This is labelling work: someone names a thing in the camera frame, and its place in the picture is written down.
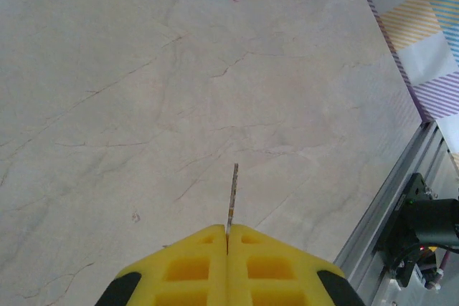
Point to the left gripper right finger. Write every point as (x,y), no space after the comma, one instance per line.
(272,270)

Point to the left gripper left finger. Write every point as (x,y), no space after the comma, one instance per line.
(186,270)

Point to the wide aluminium base rail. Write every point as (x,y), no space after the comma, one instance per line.
(362,245)

